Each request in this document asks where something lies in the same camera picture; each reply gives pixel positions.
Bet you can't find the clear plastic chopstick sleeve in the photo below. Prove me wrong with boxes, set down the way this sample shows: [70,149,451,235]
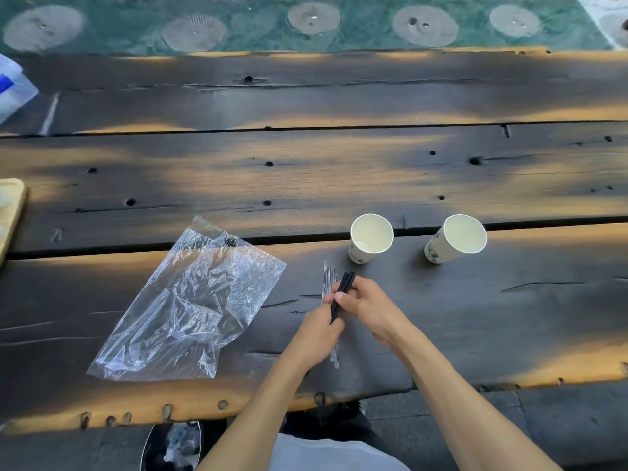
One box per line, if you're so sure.
[321,260,340,370]

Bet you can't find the person's left forearm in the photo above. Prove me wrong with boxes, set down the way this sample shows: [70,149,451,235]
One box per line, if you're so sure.
[196,349,315,471]

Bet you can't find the light wooden tray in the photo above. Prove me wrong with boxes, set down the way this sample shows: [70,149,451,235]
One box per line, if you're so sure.
[0,178,28,266]

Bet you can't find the clear plastic bag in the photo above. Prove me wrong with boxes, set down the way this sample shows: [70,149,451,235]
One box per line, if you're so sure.
[87,215,288,382]

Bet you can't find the person's right hand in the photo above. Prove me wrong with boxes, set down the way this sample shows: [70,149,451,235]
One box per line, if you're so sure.
[335,275,414,351]

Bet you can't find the white paper cup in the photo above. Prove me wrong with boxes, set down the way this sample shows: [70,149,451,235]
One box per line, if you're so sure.
[424,214,488,265]
[348,213,394,265]

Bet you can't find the white and blue plastic bag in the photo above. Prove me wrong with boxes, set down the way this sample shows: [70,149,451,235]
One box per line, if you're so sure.
[0,54,39,126]

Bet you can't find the person's left hand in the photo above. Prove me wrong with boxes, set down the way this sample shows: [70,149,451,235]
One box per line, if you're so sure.
[288,302,347,370]

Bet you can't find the person's white shirt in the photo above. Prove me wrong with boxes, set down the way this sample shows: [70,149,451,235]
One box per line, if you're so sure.
[268,432,412,471]

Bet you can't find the black waste bin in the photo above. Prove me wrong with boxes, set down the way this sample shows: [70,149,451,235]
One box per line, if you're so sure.
[140,420,205,471]

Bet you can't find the person's black trousers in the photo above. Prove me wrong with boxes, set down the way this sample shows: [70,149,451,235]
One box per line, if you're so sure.
[280,401,379,448]

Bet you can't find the person's right forearm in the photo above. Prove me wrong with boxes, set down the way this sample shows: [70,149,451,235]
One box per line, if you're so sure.
[392,328,565,471]

